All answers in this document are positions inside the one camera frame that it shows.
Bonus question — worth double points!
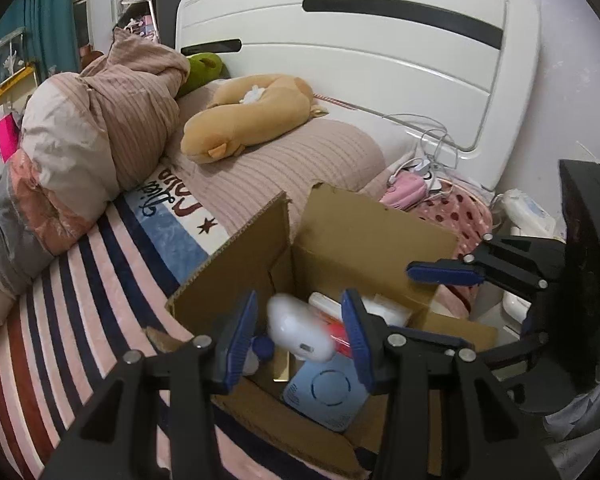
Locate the green plush toy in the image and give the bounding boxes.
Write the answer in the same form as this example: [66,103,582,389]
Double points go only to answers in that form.
[175,51,228,100]

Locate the white earbud case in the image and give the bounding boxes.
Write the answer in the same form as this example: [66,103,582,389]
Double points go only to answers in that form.
[266,294,336,362]

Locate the white bed headboard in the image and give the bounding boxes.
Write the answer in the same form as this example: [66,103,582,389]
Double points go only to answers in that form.
[175,0,541,193]

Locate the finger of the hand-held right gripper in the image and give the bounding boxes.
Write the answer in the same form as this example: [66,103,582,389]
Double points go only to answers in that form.
[479,331,550,369]
[406,234,566,291]

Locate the pink ribbed pillow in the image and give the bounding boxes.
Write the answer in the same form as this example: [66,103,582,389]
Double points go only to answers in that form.
[165,80,386,241]

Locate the striped printed blanket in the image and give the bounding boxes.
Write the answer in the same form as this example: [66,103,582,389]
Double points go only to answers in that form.
[0,160,381,480]

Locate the glass tank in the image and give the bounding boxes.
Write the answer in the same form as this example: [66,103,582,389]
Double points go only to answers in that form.
[0,30,28,86]

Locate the white tissue pack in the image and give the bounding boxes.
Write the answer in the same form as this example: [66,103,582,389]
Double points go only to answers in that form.
[500,189,557,233]

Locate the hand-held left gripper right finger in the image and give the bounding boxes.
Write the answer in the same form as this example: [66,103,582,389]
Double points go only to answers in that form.
[341,289,561,480]

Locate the white box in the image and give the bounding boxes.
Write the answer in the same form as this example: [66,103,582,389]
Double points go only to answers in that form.
[307,292,413,328]

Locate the window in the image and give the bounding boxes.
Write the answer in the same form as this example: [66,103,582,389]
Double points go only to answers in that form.
[72,0,92,51]

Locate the white plastic container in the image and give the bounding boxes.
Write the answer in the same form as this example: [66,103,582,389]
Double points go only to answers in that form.
[501,292,531,332]

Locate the white cables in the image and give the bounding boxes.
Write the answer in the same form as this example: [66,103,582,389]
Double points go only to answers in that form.
[382,112,461,186]

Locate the pink paper bag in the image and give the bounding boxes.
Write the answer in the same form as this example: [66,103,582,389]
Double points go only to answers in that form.
[0,112,21,163]

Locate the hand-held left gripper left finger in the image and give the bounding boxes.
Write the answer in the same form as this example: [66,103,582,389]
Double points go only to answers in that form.
[40,289,259,480]

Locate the pink pouch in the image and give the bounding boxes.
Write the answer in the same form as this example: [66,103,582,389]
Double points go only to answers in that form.
[380,170,428,211]

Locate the small white bottle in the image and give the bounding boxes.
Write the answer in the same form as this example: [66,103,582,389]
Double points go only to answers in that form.
[241,337,276,377]

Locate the brown plush toy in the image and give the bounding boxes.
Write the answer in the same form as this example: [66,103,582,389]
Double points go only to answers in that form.
[181,74,328,163]

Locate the pink polka dot cloth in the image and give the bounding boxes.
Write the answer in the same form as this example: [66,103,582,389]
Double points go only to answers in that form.
[405,182,493,318]

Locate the teal curtain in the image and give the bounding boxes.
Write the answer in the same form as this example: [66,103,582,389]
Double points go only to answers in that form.
[0,0,81,106]

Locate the rolled pink grey quilt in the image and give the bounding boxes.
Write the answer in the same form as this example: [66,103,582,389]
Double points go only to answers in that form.
[0,27,191,356]

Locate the blue square device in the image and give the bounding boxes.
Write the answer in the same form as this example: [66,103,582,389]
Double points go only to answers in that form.
[281,355,371,433]

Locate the yellow shelf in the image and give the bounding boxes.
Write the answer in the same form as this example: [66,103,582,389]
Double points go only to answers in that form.
[0,62,36,126]

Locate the brown cardboard box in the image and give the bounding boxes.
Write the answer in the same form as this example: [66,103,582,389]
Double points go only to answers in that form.
[145,182,498,480]

